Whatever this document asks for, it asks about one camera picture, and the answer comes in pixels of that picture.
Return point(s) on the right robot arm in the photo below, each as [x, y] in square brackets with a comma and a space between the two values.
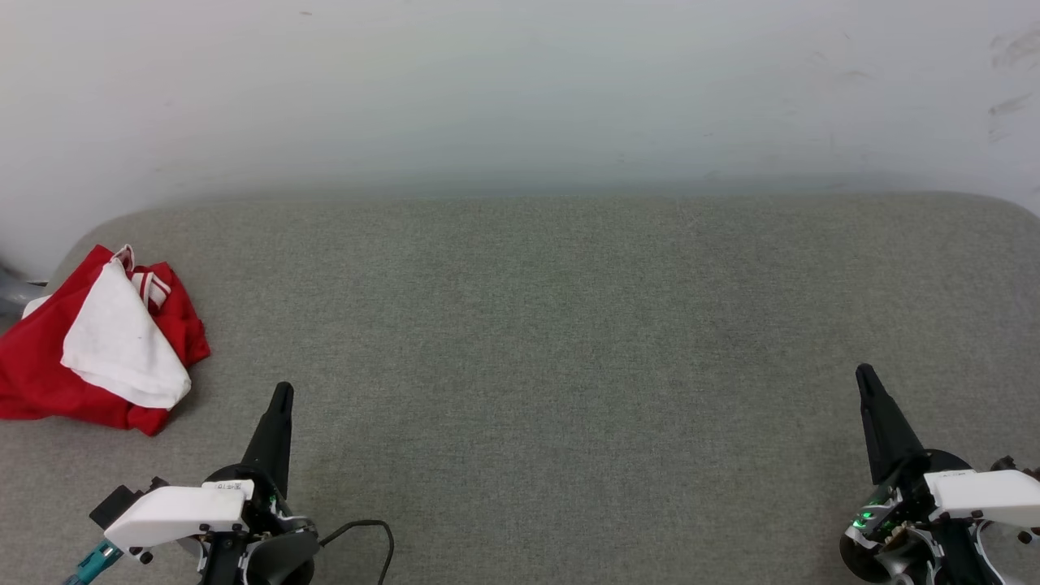
[963, 561]

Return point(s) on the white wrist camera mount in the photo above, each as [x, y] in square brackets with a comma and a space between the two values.
[987, 496]
[175, 512]

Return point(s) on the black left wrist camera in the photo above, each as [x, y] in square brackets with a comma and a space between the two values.
[114, 505]

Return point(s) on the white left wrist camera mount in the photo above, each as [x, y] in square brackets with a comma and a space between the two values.
[175, 512]

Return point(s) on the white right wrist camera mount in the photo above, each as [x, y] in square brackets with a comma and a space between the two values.
[987, 496]

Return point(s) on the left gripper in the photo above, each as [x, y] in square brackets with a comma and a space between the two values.
[272, 504]

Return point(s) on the red and white jersey shirt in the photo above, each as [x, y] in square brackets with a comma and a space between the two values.
[49, 366]

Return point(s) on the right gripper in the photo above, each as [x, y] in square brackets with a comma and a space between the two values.
[894, 561]

